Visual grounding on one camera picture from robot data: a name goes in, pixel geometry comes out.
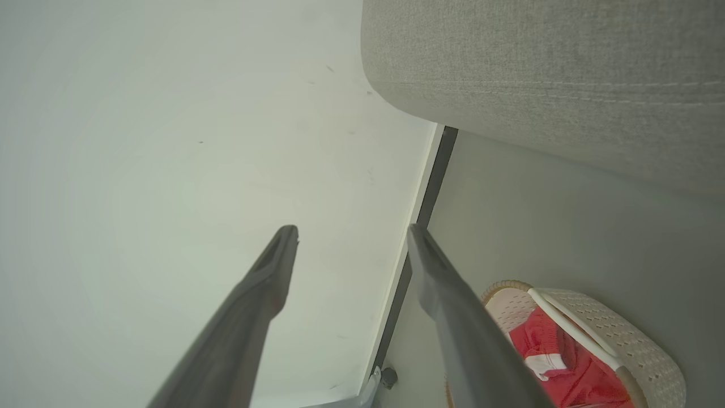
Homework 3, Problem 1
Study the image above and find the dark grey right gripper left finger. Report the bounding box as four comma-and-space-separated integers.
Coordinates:
147, 225, 300, 408

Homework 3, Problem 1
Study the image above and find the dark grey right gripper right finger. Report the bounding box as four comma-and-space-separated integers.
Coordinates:
407, 223, 556, 408

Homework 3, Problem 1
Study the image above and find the red white striped garment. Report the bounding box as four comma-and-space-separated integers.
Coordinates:
508, 307, 635, 408

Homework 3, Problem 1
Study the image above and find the grey fabric sofa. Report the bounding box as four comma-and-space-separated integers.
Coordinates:
361, 0, 725, 199

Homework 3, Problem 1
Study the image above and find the white woven laundry basket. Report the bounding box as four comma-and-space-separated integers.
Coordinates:
445, 280, 687, 408

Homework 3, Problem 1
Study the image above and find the white basket handle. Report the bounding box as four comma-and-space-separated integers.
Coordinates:
527, 287, 649, 408

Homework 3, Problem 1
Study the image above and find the black wall baseboard strip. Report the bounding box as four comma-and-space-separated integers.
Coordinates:
368, 126, 458, 375

